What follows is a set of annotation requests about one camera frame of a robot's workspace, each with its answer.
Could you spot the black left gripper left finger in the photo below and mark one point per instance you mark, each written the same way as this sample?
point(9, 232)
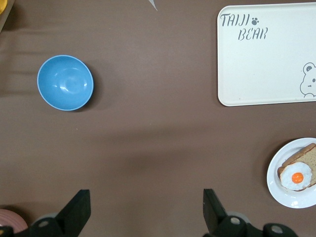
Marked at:
point(74, 212)

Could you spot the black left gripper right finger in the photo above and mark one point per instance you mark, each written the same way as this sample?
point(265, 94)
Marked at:
point(213, 214)

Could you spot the white round plate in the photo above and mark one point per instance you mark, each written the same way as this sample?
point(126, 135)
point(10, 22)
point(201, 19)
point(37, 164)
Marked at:
point(274, 180)

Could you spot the toy fried egg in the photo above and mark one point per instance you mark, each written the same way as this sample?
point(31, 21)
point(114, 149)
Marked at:
point(297, 177)

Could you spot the brown bread slice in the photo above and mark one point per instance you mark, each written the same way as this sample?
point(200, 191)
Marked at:
point(306, 158)

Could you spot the pink bowl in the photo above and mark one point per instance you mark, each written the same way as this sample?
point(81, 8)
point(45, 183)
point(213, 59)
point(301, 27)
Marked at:
point(11, 219)

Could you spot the blue bowl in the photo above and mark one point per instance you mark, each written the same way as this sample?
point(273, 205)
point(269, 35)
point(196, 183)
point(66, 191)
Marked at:
point(65, 82)

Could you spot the cream tray with bear print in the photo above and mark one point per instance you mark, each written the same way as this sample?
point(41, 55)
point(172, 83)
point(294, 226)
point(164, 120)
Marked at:
point(266, 64)

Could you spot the wooden mug rack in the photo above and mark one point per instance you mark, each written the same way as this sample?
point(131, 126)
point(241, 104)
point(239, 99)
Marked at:
point(7, 17)

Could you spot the yellow mug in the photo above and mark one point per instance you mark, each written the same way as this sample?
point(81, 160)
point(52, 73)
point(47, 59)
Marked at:
point(2, 6)

